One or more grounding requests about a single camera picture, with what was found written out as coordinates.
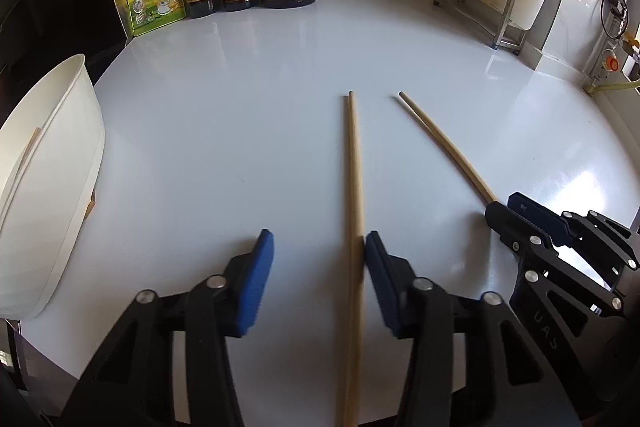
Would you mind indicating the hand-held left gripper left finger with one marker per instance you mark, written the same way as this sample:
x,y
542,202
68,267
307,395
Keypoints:
x,y
255,282

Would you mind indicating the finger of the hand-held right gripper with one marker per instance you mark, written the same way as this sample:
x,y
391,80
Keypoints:
x,y
505,222
540,217

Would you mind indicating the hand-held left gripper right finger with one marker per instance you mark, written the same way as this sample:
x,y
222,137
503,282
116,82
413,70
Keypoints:
x,y
382,282

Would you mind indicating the wooden chopstick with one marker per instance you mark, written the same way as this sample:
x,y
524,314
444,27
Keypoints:
x,y
31,149
440,142
354,167

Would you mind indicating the white plastic bowl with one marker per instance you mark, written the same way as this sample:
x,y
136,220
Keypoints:
x,y
60,207

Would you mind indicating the gas valve with orange knob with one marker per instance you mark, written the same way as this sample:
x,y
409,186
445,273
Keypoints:
x,y
610,64

